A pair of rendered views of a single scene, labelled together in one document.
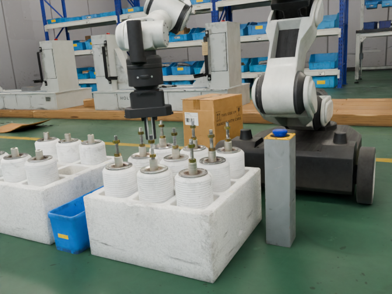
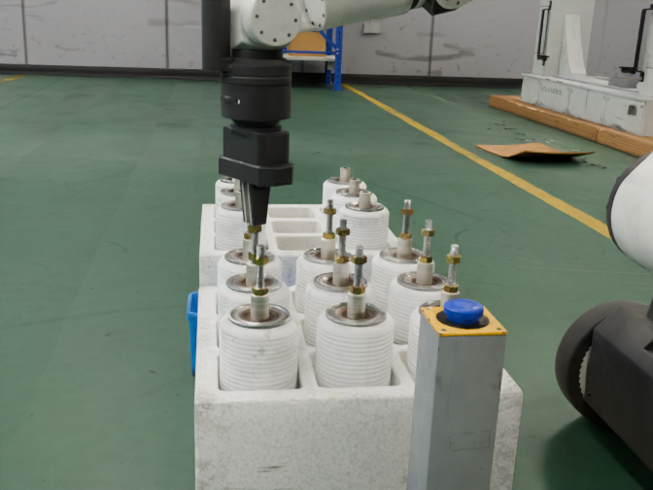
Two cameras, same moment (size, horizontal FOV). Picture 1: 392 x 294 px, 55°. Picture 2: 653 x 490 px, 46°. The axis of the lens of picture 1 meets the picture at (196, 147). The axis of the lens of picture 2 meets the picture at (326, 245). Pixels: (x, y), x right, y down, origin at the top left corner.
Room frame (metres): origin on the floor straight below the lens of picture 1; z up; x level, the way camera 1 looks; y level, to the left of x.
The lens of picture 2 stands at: (0.45, -0.73, 0.60)
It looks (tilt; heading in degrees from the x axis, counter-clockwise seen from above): 17 degrees down; 53
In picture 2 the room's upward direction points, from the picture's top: 2 degrees clockwise
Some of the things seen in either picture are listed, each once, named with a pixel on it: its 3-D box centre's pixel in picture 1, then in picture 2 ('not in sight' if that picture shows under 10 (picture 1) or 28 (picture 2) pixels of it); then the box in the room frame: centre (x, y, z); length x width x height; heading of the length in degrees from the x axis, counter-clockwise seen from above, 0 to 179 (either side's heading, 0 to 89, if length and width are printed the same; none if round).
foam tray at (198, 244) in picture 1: (179, 209); (335, 389); (1.07, 0.06, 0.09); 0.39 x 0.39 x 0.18; 62
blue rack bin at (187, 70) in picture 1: (186, 67); not in sight; (6.56, 0.06, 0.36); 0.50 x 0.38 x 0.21; 153
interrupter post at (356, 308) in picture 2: (212, 156); (356, 304); (1.02, -0.04, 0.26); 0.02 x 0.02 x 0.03
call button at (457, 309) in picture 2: (279, 133); (463, 313); (1.00, -0.23, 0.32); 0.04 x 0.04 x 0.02
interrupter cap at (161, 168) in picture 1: (154, 169); (254, 283); (0.97, 0.12, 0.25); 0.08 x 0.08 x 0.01
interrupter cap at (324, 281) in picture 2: (175, 158); (340, 282); (1.07, 0.06, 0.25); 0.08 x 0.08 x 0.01
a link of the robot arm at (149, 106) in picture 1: (146, 92); (257, 130); (0.97, 0.12, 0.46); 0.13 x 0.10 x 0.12; 95
